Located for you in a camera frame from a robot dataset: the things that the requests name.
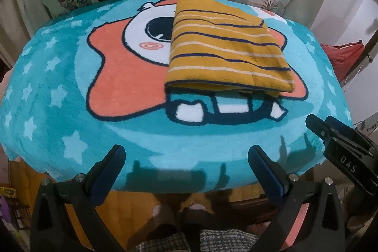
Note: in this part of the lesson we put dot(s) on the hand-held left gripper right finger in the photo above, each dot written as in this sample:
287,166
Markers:
268,172

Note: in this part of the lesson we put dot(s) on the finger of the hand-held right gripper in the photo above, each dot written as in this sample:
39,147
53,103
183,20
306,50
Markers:
317,125
344,129

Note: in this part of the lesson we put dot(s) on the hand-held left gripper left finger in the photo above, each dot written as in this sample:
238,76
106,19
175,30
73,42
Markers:
110,172

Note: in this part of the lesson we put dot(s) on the yellow striped knit sweater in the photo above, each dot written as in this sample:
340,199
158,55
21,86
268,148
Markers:
224,45

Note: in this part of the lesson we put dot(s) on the white power strip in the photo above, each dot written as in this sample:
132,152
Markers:
370,125

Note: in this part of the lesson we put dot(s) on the person's foot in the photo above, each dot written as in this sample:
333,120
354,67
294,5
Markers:
200,208
164,210

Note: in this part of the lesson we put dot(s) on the red cloth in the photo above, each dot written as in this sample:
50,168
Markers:
342,60

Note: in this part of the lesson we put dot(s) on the black stand pole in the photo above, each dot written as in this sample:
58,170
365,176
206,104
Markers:
367,54

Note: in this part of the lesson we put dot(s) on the person's grey checkered pants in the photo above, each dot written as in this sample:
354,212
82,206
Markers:
218,240

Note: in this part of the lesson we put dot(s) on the teal cartoon printed mat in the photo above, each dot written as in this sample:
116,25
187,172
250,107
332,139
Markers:
73,92

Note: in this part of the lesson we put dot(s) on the yellow box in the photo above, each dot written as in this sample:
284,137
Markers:
7,191

